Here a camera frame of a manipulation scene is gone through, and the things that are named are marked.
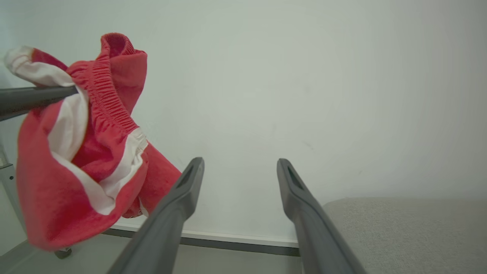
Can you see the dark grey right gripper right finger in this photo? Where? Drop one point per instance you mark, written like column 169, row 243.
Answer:
column 315, row 236

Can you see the white and black baseboard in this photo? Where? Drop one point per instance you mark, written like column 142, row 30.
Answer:
column 236, row 240

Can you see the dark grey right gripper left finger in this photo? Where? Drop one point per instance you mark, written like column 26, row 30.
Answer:
column 167, row 220

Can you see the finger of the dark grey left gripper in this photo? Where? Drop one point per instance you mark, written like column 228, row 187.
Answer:
column 26, row 99

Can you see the grey fabric sofa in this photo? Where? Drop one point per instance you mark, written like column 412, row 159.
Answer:
column 418, row 236

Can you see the red and white shorts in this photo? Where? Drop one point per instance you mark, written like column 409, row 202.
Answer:
column 49, row 205

